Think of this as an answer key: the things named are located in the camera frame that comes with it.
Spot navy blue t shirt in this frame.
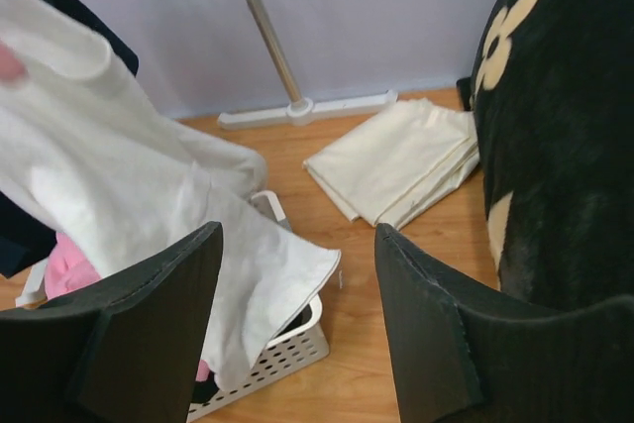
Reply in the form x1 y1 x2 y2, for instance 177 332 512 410
1 0 139 278

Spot pink t shirt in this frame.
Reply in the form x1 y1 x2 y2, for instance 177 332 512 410
44 232 214 384

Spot white plastic basket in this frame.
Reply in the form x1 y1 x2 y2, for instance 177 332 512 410
15 190 330 422

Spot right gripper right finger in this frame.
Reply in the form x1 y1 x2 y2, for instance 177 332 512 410
374 224 633 422

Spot black floral blanket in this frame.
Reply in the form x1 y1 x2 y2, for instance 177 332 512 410
469 0 633 311

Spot folded cream cloth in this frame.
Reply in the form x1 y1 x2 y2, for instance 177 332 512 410
303 98 479 229

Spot metal clothes rack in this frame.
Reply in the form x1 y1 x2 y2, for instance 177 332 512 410
217 0 398 130

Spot pink white hanger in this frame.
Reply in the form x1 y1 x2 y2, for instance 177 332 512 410
0 43 27 82

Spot black t shirt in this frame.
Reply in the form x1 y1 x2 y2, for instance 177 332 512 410
191 376 219 404

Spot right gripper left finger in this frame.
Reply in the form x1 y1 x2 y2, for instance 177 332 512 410
1 222 223 422

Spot white t shirt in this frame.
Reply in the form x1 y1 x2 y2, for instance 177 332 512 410
1 18 341 390

